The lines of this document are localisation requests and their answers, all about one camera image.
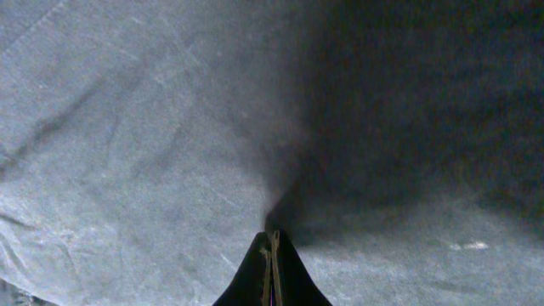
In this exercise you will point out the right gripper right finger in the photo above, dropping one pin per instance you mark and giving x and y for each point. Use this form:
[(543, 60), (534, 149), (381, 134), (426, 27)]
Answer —
[(291, 282)]

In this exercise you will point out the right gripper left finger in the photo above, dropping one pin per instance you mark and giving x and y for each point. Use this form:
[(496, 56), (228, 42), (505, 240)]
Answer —
[(251, 285)]

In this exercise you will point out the navy blue shorts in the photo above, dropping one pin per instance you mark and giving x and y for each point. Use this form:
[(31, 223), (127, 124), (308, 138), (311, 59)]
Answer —
[(399, 144)]

